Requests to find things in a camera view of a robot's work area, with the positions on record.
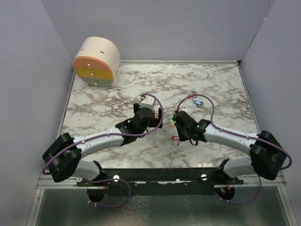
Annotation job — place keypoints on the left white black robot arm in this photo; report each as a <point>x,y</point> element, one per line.
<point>64,158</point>

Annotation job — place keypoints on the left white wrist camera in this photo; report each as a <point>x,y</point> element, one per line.
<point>147,102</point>

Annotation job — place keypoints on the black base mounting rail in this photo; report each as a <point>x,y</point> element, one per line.
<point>158,182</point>

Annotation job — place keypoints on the round beige drawer box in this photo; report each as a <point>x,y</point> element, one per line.
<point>97,62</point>

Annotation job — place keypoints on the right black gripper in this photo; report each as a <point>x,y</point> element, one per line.
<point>182,138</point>

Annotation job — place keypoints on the blue tag key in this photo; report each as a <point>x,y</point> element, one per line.
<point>199,104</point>

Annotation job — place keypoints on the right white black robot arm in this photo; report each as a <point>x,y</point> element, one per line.
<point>264,155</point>

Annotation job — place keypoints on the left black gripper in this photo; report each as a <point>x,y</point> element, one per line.
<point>155,122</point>

